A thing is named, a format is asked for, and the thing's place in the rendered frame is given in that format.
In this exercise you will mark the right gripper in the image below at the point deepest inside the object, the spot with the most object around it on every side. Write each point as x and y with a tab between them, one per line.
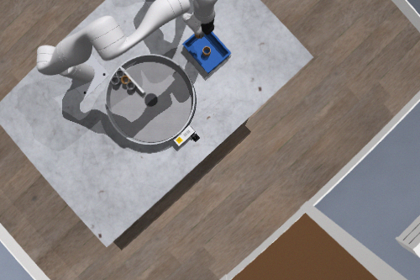
199	25

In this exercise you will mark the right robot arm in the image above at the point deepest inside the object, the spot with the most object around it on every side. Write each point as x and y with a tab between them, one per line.
108	39

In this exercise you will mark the blue open-top crate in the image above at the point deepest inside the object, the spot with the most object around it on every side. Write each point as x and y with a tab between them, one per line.
219	52

